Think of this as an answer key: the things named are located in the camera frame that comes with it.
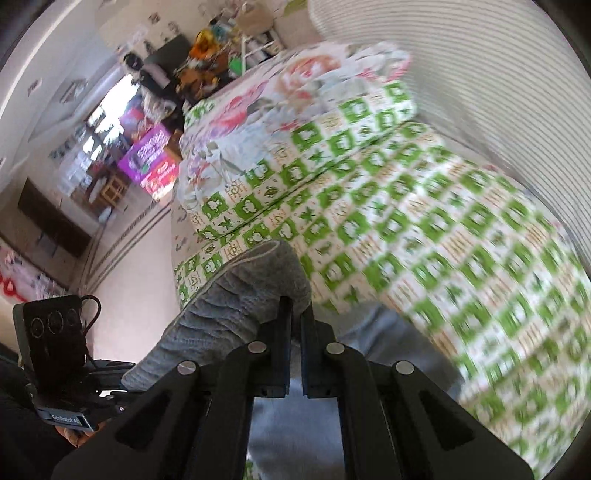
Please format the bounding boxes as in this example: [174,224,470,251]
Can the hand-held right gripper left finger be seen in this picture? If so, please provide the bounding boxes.
[51,295,294,480]

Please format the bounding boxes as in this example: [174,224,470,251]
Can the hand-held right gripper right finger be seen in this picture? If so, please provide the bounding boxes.
[300,310,536,480]

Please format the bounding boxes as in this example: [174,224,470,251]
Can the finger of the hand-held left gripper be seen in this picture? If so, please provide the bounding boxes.
[95,390,127,415]
[90,359,136,376]

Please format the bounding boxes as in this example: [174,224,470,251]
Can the grey pants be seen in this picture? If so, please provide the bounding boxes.
[121,240,465,480]

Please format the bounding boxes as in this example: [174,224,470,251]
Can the person's left hand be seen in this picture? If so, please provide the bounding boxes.
[54,424,94,449]

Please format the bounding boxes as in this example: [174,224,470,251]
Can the dark low cabinet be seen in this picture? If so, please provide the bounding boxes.
[17,178,93,257]

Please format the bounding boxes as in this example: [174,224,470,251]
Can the green patterned bed sheet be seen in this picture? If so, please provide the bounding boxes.
[171,120,591,480]

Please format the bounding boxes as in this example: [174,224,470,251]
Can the wooden chair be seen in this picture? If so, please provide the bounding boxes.
[99,175,130,208]

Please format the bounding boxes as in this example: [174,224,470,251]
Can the purple printed box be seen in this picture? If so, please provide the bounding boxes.
[117,122,181,199]

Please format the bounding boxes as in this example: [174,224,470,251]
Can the green patterned folded quilt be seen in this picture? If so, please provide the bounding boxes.
[182,80,419,243]

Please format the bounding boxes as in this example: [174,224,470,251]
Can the floral pillow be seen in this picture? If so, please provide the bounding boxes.
[178,41,411,217]

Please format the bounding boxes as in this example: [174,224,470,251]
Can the brown plush toy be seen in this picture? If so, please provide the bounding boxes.
[178,65,218,100]

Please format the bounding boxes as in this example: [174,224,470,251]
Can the white shelf rack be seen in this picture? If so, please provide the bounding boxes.
[238,28,284,77]

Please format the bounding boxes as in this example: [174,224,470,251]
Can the black monitor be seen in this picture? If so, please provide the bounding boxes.
[141,34,192,88]

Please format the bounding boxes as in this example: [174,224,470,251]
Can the orange plush toy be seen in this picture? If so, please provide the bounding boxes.
[189,30,229,61]

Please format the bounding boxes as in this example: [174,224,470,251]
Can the woven tote bag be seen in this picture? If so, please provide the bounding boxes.
[238,4,273,35]

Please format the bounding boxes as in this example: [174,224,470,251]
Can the black cable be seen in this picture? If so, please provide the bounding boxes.
[78,295,102,363]

